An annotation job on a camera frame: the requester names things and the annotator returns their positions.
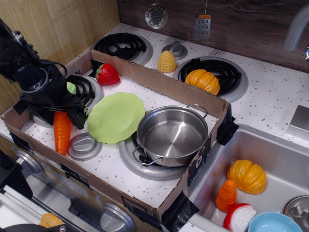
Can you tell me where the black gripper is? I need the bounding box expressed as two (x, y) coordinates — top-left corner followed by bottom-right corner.
(19, 66), (88, 130)

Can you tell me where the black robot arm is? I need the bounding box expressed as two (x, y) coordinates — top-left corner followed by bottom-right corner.
(0, 21), (88, 129)

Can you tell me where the light green plastic plate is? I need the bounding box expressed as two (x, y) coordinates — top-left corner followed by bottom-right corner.
(87, 92), (145, 144)

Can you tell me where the orange toy carrot piece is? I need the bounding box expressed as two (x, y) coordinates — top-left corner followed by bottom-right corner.
(215, 179), (238, 212)

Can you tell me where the green toy broccoli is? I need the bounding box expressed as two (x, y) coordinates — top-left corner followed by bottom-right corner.
(67, 82), (77, 95)

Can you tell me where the front left black burner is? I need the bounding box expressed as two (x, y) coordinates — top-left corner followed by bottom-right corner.
(30, 74), (104, 129)

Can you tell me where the black burner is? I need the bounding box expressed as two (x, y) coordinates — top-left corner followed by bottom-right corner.
(30, 74), (104, 129)
(172, 57), (249, 103)
(90, 33), (153, 66)

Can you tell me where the silver stove knob front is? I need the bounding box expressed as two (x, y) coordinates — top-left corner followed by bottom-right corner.
(68, 132), (102, 161)

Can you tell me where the silver stove knob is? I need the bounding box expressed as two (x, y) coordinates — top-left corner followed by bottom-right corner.
(68, 132), (102, 161)
(162, 41), (188, 60)

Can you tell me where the brown cardboard fence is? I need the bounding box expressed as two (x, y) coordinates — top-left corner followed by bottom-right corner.
(3, 50), (233, 224)

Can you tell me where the red toy strawberry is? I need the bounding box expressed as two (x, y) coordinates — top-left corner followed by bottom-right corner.
(95, 63), (121, 86)

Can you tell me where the silver oven knob left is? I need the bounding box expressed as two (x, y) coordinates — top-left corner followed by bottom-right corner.
(16, 150), (44, 178)

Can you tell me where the silver oven knob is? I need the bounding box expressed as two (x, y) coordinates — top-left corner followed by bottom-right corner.
(16, 150), (44, 178)
(100, 203), (135, 232)

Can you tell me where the black device at left edge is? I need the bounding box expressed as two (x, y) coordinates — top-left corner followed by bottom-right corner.
(0, 150), (33, 199)

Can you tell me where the back left black burner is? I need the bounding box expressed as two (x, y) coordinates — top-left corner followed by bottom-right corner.
(90, 33), (153, 66)

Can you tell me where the yellow sponge piece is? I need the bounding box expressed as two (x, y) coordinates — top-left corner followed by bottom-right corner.
(39, 213), (63, 228)

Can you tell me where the stainless steel pot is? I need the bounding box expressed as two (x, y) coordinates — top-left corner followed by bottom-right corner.
(132, 104), (208, 167)

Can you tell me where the front right grey burner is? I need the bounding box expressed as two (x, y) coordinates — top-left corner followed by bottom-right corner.
(119, 137), (187, 181)

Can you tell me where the silver oven knob right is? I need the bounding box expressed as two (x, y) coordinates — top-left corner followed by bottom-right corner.
(100, 203), (135, 232)

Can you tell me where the yellow toy corn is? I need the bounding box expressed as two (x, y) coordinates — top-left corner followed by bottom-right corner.
(157, 50), (177, 73)

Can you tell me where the silver stove knob back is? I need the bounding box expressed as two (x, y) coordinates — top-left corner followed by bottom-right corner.
(162, 41), (188, 60)

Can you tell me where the silver slotted ladle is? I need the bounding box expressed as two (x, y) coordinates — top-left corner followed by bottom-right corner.
(144, 0), (168, 29)

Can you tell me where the orange toy pumpkin on stove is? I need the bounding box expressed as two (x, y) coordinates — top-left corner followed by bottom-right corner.
(185, 69), (220, 95)

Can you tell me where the silver toy spatula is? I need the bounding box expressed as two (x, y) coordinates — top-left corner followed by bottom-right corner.
(193, 0), (211, 41)

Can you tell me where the back right black burner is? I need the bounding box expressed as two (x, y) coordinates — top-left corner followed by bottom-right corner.
(172, 57), (249, 103)

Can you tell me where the orange toy pumpkin in sink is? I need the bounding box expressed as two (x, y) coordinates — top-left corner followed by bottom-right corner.
(227, 159), (268, 194)

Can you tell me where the red white toy mushroom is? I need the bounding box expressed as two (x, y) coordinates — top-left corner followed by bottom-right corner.
(223, 203), (257, 232)

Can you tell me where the steel sink basin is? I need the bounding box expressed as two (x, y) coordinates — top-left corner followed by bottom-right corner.
(181, 125), (309, 232)

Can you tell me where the light blue bowl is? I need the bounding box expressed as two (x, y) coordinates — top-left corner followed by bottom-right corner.
(248, 212), (302, 232)

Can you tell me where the grey metal block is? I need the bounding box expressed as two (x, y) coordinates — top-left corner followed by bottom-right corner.
(287, 105), (309, 141)

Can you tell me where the silver sink drain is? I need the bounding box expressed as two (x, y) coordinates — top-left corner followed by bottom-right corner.
(283, 195), (309, 232)

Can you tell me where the grey faucet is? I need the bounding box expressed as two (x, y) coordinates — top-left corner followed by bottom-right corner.
(283, 4), (309, 51)

